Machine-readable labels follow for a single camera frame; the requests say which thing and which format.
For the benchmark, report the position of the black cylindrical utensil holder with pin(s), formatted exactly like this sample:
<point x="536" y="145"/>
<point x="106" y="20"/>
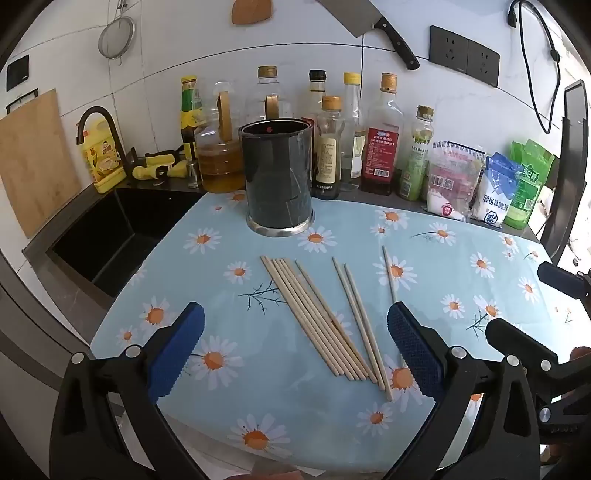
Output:
<point x="277" y="180"/>

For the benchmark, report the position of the blue daisy print tablecloth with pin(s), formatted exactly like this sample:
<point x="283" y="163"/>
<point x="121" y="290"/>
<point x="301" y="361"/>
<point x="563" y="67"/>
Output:
<point x="258" y="415"/>

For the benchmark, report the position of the black wall plate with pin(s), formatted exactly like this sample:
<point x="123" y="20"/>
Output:
<point x="17" y="73"/>

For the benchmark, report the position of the red label gold cap bottle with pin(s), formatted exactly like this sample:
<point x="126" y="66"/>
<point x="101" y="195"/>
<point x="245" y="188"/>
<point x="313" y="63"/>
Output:
<point x="382" y="152"/>

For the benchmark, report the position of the wooden cutting board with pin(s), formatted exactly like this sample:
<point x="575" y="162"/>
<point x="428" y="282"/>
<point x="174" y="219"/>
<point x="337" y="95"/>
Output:
<point x="34" y="170"/>

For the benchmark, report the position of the black kitchen sink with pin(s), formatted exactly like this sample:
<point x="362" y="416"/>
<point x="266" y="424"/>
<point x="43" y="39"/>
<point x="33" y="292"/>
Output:
<point x="124" y="230"/>

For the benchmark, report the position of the black kitchen faucet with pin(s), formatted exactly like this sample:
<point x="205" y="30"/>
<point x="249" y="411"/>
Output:
<point x="112" y="127"/>

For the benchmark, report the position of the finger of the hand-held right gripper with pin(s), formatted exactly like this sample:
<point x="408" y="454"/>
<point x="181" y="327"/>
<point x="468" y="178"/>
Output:
<point x="519" y="341"/>
<point x="561" y="281"/>

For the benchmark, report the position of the green plastic bag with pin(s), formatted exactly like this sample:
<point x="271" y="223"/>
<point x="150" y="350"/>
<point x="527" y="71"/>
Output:
<point x="531" y="184"/>

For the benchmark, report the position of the black metal frame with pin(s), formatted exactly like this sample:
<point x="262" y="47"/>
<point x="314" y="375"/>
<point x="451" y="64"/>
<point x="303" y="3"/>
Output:
<point x="561" y="184"/>

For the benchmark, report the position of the dark jar red label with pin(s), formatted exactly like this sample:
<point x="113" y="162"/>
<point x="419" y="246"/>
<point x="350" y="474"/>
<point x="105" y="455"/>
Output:
<point x="314" y="152"/>

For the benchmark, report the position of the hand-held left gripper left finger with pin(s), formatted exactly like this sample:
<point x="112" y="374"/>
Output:
<point x="178" y="350"/>

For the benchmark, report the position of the black cap clear bottle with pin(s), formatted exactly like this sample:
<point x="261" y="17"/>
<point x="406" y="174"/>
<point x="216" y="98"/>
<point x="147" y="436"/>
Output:
<point x="316" y="97"/>

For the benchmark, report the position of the clear plastic seasoning bag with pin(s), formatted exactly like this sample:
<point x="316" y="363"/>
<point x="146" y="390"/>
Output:
<point x="452" y="180"/>

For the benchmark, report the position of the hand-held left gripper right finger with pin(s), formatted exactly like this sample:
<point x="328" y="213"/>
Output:
<point x="415" y="350"/>

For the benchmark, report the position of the green liquid gold cap bottle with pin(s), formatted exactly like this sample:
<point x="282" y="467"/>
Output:
<point x="415" y="166"/>

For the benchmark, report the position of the metal mesh strainer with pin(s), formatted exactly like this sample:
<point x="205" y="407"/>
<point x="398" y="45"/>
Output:
<point x="115" y="39"/>

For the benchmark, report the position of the yellow dish soap bottle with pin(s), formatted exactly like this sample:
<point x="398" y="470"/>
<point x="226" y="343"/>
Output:
<point x="101" y="161"/>

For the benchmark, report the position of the blue white salt bag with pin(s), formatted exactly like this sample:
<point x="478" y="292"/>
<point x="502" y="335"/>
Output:
<point x="498" y="194"/>

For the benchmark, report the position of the small white label bottle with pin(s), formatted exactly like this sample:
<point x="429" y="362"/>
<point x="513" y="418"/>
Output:
<point x="328" y="157"/>

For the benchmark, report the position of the wooden spatula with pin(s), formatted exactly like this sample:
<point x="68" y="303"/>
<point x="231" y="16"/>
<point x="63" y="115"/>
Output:
<point x="251" y="11"/>

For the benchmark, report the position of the green label sauce bottle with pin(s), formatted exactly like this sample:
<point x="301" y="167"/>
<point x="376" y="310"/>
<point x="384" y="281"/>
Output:
<point x="190" y="106"/>

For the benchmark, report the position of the large cooking oil jug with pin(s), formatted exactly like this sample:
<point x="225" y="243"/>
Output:
<point x="219" y="161"/>

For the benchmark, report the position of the yellow cap clear bottle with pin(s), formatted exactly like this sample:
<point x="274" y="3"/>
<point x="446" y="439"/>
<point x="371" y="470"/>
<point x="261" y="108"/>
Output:
<point x="353" y="138"/>

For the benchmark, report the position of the person's right hand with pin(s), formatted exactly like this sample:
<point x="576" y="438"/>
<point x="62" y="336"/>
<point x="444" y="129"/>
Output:
<point x="581" y="353"/>

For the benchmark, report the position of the large clear gold cap bottle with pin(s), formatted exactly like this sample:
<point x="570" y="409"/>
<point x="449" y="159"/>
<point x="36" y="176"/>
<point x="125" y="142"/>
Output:
<point x="258" y="99"/>

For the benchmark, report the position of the set of wooden chopsticks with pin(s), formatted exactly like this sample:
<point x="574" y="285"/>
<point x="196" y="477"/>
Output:
<point x="318" y="318"/>

